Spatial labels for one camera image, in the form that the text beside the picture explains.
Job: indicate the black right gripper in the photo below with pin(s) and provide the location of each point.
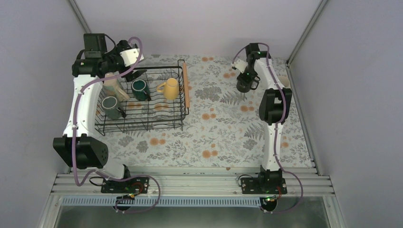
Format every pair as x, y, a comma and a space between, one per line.
243, 77

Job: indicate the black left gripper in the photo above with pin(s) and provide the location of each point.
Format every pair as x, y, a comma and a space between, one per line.
129, 77

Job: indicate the black matte mug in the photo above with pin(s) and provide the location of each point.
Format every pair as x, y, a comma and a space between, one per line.
247, 82

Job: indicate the dark teal glossy mug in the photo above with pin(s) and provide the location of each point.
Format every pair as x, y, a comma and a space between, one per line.
140, 90

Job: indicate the light green mug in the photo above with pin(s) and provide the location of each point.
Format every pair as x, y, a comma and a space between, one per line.
284, 82

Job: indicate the yellow ceramic mug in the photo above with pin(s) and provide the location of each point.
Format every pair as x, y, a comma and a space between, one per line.
169, 89

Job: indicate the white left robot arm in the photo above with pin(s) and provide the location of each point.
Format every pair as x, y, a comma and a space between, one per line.
94, 64

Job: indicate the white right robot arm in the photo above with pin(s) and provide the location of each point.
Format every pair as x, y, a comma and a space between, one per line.
274, 107

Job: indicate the cream floral mug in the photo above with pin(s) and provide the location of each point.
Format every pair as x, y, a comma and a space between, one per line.
113, 87

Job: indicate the grey green mug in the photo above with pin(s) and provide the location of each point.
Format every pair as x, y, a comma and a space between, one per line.
113, 108

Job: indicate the floral table mat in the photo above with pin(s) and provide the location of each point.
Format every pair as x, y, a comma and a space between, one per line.
223, 128

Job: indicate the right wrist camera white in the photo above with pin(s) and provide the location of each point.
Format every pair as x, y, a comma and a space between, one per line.
239, 65

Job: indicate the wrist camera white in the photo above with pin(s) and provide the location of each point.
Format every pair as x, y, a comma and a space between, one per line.
130, 56
239, 65

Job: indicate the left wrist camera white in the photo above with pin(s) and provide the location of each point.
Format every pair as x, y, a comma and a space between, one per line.
130, 56

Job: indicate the black wire dish rack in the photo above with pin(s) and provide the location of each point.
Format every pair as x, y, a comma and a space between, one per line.
154, 113

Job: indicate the wooden rack handle right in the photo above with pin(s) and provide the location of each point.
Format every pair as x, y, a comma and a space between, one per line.
186, 86

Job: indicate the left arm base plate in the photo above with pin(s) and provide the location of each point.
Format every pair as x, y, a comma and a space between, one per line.
133, 186

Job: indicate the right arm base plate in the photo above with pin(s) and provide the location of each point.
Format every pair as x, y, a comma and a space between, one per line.
251, 186

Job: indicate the aluminium rail frame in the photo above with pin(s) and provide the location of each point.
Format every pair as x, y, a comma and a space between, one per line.
213, 187

